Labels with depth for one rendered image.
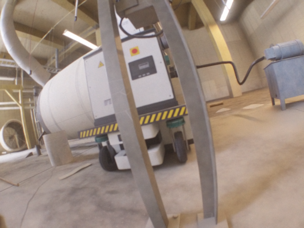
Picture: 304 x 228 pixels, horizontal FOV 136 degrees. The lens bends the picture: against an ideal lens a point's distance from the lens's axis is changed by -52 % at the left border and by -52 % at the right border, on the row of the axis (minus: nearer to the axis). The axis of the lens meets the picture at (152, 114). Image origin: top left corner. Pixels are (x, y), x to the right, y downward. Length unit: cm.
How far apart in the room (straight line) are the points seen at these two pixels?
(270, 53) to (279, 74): 29
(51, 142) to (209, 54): 1098
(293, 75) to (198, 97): 151
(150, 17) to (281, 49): 159
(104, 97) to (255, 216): 91
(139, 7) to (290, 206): 67
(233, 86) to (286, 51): 475
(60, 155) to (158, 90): 123
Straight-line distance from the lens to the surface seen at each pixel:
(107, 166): 83
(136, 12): 38
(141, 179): 28
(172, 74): 214
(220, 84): 1070
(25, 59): 606
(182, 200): 49
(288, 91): 164
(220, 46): 664
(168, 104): 71
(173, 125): 67
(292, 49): 186
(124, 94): 25
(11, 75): 851
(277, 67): 162
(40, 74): 608
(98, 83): 87
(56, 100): 237
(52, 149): 154
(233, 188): 51
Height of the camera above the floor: 33
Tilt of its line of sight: 2 degrees down
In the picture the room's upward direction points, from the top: 14 degrees counter-clockwise
